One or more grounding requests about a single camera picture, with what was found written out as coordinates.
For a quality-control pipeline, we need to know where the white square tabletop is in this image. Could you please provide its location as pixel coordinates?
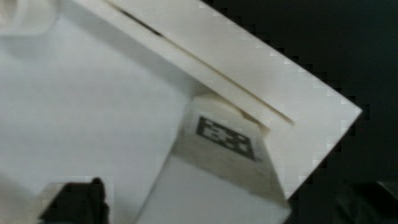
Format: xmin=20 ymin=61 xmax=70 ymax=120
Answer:
xmin=0 ymin=0 xmax=360 ymax=224

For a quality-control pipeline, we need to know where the white leg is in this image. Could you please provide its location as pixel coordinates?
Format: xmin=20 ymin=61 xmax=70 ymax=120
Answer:
xmin=134 ymin=94 xmax=291 ymax=224

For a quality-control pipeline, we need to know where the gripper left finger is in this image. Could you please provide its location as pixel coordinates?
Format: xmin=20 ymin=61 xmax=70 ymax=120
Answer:
xmin=38 ymin=178 xmax=109 ymax=224

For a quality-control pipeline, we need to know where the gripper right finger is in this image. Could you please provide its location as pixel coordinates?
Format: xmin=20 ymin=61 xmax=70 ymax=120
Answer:
xmin=331 ymin=181 xmax=398 ymax=224

